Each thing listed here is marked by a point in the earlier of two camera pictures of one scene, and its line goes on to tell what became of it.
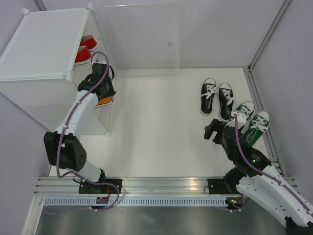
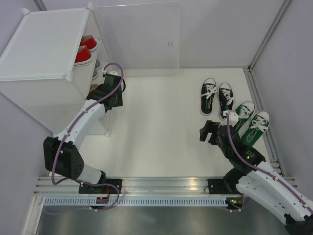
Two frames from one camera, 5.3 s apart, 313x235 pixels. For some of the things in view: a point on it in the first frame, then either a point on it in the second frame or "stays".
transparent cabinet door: [142, 39] stays
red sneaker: [83, 57] stays
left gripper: [111, 92] to [120, 101]
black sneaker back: [226, 101] stays
